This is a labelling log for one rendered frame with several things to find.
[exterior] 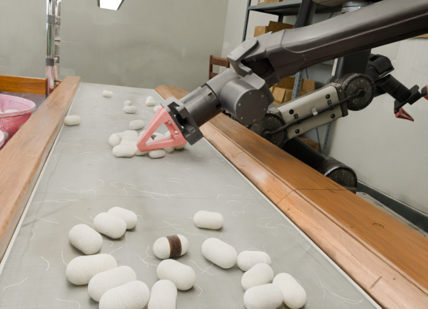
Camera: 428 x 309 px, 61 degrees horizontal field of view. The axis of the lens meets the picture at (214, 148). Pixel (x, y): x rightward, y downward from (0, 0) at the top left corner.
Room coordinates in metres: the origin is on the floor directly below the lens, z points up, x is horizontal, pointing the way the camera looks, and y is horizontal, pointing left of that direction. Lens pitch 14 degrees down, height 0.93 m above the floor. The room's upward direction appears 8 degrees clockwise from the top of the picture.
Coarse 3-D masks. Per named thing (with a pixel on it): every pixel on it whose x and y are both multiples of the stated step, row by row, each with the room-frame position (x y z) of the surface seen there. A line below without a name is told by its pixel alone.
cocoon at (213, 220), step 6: (198, 216) 0.36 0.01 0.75; (204, 216) 0.36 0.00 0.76; (210, 216) 0.36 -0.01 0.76; (216, 216) 0.36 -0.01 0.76; (198, 222) 0.36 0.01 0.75; (204, 222) 0.36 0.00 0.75; (210, 222) 0.36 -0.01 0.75; (216, 222) 0.36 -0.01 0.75; (222, 222) 0.37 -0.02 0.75; (210, 228) 0.36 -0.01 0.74; (216, 228) 0.36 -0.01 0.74
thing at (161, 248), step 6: (156, 240) 0.30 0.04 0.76; (162, 240) 0.30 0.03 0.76; (180, 240) 0.30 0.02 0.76; (186, 240) 0.31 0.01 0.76; (156, 246) 0.29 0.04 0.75; (162, 246) 0.29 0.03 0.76; (168, 246) 0.29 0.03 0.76; (186, 246) 0.30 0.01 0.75; (156, 252) 0.29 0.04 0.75; (162, 252) 0.29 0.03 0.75; (168, 252) 0.29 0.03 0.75; (162, 258) 0.29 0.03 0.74
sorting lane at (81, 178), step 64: (64, 128) 0.72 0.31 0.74; (128, 128) 0.80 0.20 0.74; (64, 192) 0.41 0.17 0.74; (128, 192) 0.44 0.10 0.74; (192, 192) 0.47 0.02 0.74; (256, 192) 0.50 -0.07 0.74; (64, 256) 0.28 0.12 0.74; (128, 256) 0.29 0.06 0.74; (192, 256) 0.31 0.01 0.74; (320, 256) 0.34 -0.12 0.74
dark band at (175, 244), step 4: (164, 236) 0.31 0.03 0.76; (168, 236) 0.30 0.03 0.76; (172, 236) 0.30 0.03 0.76; (176, 236) 0.30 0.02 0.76; (168, 240) 0.30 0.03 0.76; (172, 240) 0.30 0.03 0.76; (176, 240) 0.30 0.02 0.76; (172, 244) 0.30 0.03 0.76; (176, 244) 0.30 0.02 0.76; (180, 244) 0.30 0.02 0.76; (172, 248) 0.29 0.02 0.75; (176, 248) 0.30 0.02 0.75; (180, 248) 0.30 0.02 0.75; (172, 252) 0.29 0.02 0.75; (176, 252) 0.30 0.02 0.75; (180, 252) 0.30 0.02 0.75; (172, 256) 0.29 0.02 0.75; (176, 256) 0.30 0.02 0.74
